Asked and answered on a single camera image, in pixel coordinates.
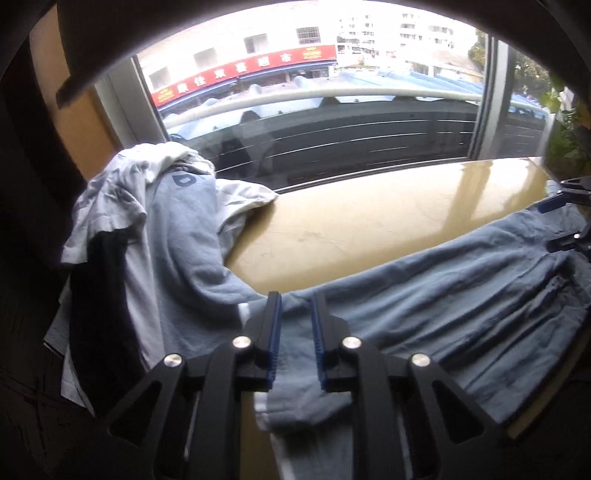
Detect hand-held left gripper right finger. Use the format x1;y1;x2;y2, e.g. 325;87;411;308
310;291;504;480

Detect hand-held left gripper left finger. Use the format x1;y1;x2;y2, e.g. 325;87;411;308
105;292;283;480

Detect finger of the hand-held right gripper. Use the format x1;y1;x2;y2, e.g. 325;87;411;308
538;176;591;214
547;230;591;265

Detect blue-grey pants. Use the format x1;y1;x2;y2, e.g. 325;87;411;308
238;202;591;480

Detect green plant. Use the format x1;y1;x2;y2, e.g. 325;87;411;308
512;50;591;172

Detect grey printed sweatshirt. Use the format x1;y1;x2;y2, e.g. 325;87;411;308
139;157;271;372

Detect light grey shirt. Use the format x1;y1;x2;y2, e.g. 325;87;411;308
43;231;157;412

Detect blue corrugated roof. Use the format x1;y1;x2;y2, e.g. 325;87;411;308
166;68;548;137

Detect white t-shirt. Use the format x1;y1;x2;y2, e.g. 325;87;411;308
60;142;280;266

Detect red shop sign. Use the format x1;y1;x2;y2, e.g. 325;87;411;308
150;45;339;110

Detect white building facade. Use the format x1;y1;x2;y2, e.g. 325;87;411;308
137;7;483;84

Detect grey window frame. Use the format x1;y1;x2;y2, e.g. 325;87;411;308
92;28;555;195

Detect white balcony rail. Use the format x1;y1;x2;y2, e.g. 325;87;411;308
161;87;485;128

